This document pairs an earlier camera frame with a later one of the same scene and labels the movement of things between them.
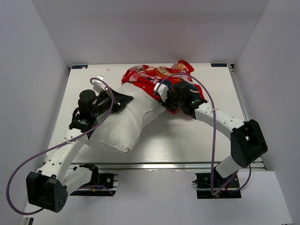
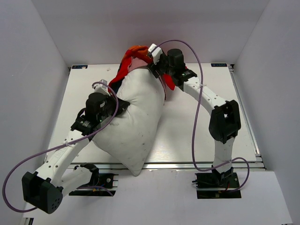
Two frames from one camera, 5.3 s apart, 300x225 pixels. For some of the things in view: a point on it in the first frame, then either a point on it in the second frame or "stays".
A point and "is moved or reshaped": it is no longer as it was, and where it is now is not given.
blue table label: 219,65 stays
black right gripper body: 172,101 to 161,67
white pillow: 120,129 is moved or reshaped
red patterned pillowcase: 146,77 to 136,56
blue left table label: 79,67 stays
